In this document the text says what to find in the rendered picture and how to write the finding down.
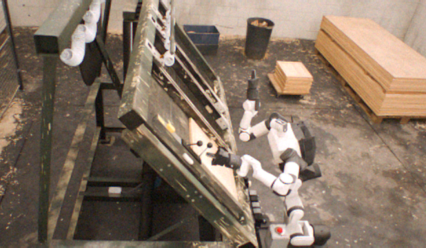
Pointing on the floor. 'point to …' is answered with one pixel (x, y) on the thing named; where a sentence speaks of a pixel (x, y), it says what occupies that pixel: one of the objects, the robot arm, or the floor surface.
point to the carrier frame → (206, 231)
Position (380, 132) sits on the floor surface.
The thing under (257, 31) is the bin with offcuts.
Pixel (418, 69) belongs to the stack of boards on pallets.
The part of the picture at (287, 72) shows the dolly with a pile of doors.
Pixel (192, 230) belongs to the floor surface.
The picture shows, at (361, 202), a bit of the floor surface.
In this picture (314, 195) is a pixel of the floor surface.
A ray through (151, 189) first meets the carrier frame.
